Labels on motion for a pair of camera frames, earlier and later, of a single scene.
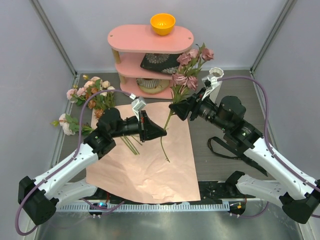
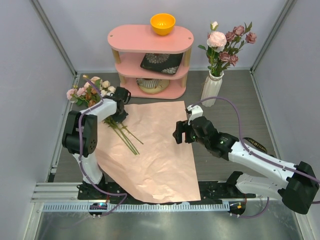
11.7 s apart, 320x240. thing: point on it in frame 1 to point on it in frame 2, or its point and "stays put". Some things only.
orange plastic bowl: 163,23 stays put
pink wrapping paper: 161,169 stays put
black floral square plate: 166,62 stays put
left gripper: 148,129 to 121,117
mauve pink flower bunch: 184,79 to 235,39
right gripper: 182,109 to 182,126
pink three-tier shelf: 146,62 stays put
